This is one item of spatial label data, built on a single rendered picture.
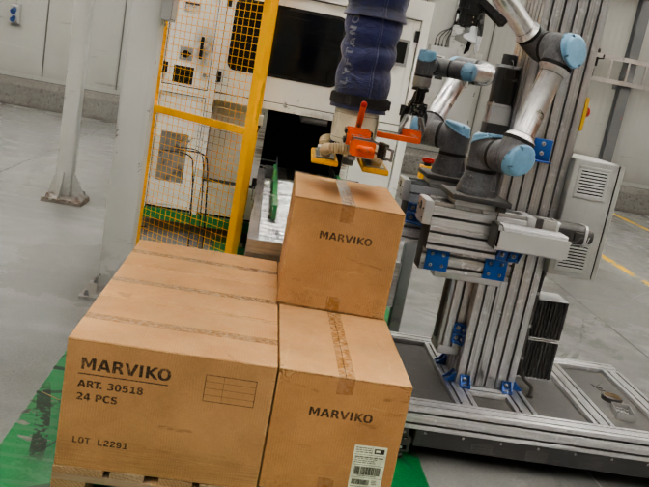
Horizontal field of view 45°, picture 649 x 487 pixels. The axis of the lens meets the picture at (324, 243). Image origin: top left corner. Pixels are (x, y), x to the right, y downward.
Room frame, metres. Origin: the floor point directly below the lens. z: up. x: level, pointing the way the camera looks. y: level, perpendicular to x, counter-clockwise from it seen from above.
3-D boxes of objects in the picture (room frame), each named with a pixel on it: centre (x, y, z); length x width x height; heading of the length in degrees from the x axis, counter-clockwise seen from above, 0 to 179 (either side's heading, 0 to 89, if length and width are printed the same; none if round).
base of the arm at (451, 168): (3.43, -0.47, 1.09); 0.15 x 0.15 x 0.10
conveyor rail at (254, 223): (4.52, 0.44, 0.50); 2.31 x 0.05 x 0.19; 6
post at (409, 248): (4.02, -0.45, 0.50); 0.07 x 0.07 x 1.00; 6
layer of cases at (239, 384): (2.69, 0.22, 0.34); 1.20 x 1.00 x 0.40; 6
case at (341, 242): (3.02, -0.04, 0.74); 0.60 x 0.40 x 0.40; 4
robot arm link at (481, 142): (2.93, -0.53, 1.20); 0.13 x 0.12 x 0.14; 32
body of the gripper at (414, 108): (3.31, -0.27, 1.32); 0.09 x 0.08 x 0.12; 4
